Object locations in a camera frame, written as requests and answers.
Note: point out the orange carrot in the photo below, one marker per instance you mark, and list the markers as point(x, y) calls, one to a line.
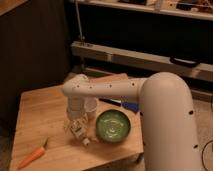
point(34, 155)

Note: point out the metal pole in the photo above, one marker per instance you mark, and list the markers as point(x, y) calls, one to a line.
point(81, 37)

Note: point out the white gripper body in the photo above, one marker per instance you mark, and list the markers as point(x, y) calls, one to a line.
point(75, 108)

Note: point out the blue sponge block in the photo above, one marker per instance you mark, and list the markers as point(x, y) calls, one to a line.
point(131, 106)

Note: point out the black case handle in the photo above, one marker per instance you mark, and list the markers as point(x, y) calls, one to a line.
point(184, 63)

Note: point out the white paper cup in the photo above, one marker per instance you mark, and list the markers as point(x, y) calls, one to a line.
point(90, 107)

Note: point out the white plastic bottle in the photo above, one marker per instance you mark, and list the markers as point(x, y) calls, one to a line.
point(79, 130)

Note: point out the black and white eraser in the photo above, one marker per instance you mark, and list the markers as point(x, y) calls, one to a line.
point(110, 102)

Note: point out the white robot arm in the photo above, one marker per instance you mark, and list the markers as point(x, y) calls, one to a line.
point(168, 119)

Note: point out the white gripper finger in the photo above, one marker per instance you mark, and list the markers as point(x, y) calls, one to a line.
point(85, 120)
point(67, 124)

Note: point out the wooden table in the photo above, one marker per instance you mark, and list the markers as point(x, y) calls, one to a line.
point(41, 116)

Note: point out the wall shelf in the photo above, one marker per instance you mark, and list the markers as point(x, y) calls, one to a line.
point(164, 7)

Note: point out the green ceramic bowl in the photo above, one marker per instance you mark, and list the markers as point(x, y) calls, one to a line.
point(112, 126)

